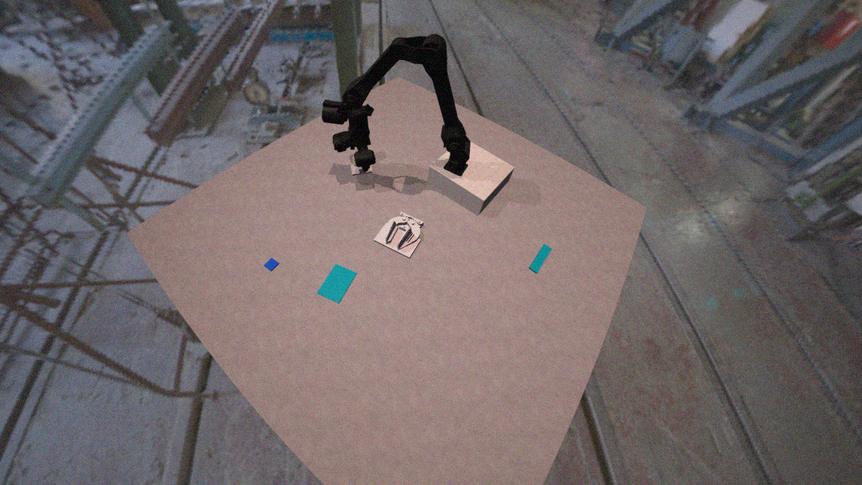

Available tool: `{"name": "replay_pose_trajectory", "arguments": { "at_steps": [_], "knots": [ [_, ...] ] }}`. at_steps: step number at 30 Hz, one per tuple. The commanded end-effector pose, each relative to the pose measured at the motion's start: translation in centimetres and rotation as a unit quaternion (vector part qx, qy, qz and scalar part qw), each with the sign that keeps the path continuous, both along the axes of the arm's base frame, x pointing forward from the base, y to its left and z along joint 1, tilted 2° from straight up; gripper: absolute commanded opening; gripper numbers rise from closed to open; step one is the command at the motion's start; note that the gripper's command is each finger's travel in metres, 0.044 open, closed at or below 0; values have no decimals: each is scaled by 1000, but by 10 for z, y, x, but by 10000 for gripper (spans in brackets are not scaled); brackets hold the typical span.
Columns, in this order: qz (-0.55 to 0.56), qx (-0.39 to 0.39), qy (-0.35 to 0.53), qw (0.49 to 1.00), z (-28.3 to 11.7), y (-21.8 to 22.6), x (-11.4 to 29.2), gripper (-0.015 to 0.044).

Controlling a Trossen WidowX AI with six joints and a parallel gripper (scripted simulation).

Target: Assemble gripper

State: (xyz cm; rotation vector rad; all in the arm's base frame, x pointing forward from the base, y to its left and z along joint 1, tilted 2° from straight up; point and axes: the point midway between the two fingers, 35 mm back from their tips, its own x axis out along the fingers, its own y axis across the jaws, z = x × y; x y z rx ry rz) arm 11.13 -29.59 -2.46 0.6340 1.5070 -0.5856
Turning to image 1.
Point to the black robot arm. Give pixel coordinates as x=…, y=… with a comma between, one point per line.
x=427, y=50

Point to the teal rectangular block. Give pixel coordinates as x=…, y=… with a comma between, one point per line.
x=540, y=258

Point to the teal flat plate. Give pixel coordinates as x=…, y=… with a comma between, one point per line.
x=337, y=283

